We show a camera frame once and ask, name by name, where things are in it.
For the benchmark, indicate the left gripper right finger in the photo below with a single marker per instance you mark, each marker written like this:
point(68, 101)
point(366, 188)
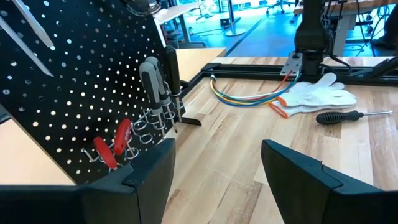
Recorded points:
point(326, 199)

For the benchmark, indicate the black aluminium rig frame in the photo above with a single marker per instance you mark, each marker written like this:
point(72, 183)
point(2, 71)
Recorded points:
point(248, 70)

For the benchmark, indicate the round-base pole stand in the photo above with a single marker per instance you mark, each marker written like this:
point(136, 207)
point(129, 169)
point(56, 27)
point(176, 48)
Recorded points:
point(235, 31)

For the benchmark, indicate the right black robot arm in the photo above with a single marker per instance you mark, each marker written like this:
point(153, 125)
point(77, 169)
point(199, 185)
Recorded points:
point(311, 37)

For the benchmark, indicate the silver metal mounting plate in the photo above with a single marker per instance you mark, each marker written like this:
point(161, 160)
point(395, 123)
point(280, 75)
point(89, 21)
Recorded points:
point(292, 63)

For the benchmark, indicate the grey-black nut driver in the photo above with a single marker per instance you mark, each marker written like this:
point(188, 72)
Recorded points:
point(149, 81)

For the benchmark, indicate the background wood desk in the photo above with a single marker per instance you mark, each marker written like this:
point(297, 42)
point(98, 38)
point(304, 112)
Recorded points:
point(174, 11)

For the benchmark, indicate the black-framed safety glasses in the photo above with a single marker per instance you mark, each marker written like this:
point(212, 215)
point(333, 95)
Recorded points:
point(143, 7)

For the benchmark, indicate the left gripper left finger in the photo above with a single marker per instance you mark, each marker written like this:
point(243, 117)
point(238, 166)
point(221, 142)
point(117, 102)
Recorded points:
point(93, 205)

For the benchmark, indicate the white work glove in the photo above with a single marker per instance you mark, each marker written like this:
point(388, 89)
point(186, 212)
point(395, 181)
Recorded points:
point(317, 96)

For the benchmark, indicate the black metal pegboard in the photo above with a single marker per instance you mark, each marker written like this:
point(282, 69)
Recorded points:
point(77, 77)

